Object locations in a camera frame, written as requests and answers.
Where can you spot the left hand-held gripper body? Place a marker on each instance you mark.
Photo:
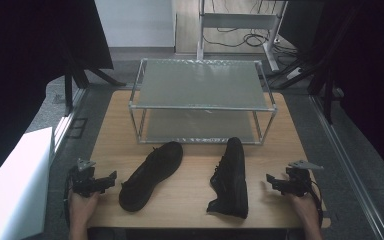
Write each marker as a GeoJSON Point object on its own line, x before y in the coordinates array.
{"type": "Point", "coordinates": [84, 181]}

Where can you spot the white box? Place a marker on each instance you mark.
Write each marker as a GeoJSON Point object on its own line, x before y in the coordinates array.
{"type": "Point", "coordinates": [13, 190]}

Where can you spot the white metal desk frame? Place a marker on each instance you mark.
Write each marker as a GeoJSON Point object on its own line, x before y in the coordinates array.
{"type": "Point", "coordinates": [236, 20]}

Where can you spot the person's right hand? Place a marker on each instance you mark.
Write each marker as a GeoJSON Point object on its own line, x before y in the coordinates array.
{"type": "Point", "coordinates": [303, 208]}

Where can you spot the black shoe lying on side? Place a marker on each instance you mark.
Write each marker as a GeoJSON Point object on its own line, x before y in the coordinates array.
{"type": "Point", "coordinates": [151, 176]}

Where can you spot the black stand legs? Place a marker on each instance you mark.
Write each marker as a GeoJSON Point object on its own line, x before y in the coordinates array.
{"type": "Point", "coordinates": [313, 63]}
{"type": "Point", "coordinates": [68, 90]}

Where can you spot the two-tier metal shoe rack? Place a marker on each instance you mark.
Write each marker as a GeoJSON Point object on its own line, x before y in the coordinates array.
{"type": "Point", "coordinates": [200, 85]}

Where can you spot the metal floor rail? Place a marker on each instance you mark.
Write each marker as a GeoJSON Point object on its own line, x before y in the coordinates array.
{"type": "Point", "coordinates": [67, 120]}
{"type": "Point", "coordinates": [350, 170]}

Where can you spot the black floor hatch frame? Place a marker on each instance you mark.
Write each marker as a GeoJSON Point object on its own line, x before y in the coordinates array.
{"type": "Point", "coordinates": [77, 128]}

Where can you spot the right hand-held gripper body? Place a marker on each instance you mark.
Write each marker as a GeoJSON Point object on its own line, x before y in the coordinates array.
{"type": "Point", "coordinates": [297, 183]}

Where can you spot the black lace-up shoe upright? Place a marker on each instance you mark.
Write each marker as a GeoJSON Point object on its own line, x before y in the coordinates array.
{"type": "Point", "coordinates": [230, 180]}

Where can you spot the black curtain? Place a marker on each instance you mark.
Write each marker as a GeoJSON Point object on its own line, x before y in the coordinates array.
{"type": "Point", "coordinates": [30, 50]}
{"type": "Point", "coordinates": [373, 83]}

